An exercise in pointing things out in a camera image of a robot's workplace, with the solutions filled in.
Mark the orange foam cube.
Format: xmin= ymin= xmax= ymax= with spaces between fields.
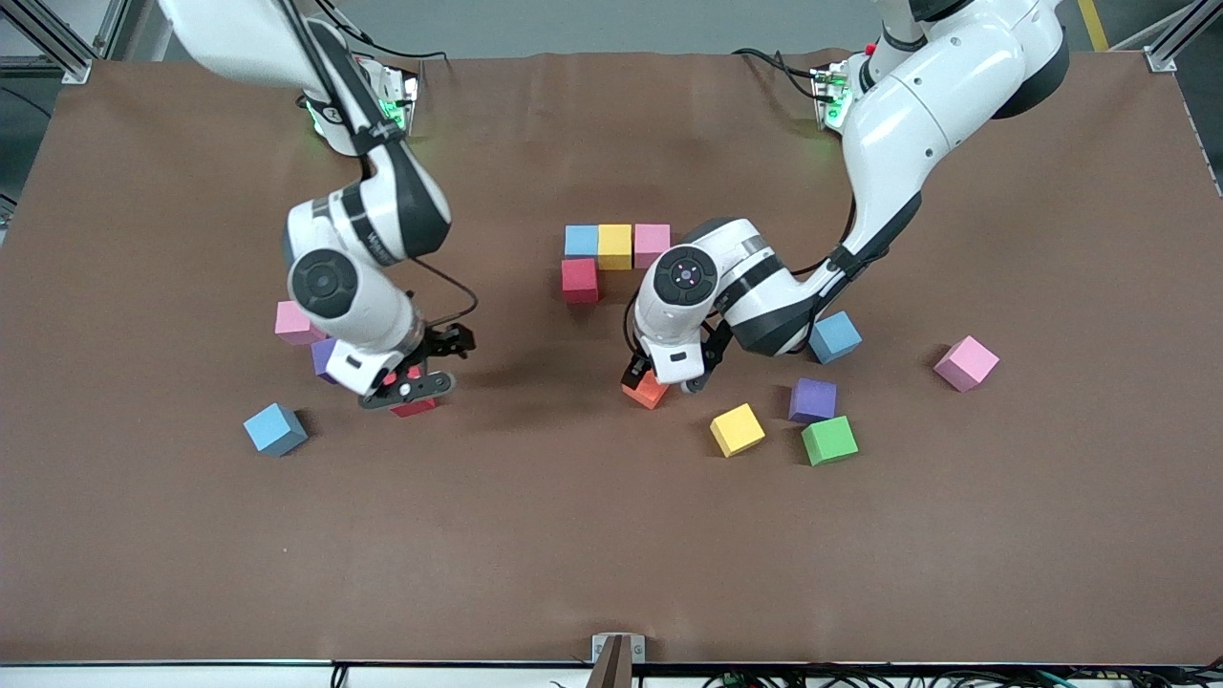
xmin=621 ymin=371 xmax=672 ymax=411

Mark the red foam cube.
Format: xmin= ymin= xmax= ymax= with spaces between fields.
xmin=560 ymin=257 xmax=600 ymax=304
xmin=382 ymin=367 xmax=442 ymax=419

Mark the pink foam cube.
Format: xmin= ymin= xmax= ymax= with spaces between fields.
xmin=933 ymin=335 xmax=1000 ymax=393
xmin=633 ymin=224 xmax=672 ymax=270
xmin=275 ymin=301 xmax=326 ymax=346

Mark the yellow foam cube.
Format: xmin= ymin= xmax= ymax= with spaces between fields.
xmin=710 ymin=403 xmax=766 ymax=459
xmin=598 ymin=224 xmax=634 ymax=271

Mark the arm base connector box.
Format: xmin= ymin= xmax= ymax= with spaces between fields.
xmin=810 ymin=59 xmax=853 ymax=130
xmin=358 ymin=59 xmax=419 ymax=130

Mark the large table cover mat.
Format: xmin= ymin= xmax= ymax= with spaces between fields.
xmin=0 ymin=50 xmax=1223 ymax=665

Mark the green foam cube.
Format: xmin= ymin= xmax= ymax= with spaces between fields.
xmin=801 ymin=416 xmax=859 ymax=467

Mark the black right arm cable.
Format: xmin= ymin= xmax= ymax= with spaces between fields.
xmin=277 ymin=0 xmax=479 ymax=331

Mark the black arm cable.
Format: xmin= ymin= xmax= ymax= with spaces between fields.
xmin=626 ymin=191 xmax=861 ymax=359
xmin=277 ymin=0 xmax=479 ymax=331

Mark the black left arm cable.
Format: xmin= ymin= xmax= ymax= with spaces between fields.
xmin=626 ymin=191 xmax=861 ymax=359

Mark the metal table edge bracket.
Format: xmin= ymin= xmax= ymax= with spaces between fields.
xmin=590 ymin=633 xmax=647 ymax=688

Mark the black base cable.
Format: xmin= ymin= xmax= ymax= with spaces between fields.
xmin=732 ymin=48 xmax=823 ymax=98

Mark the aluminium frame post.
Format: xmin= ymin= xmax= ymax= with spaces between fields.
xmin=0 ymin=0 xmax=130 ymax=85
xmin=1142 ymin=0 xmax=1223 ymax=73

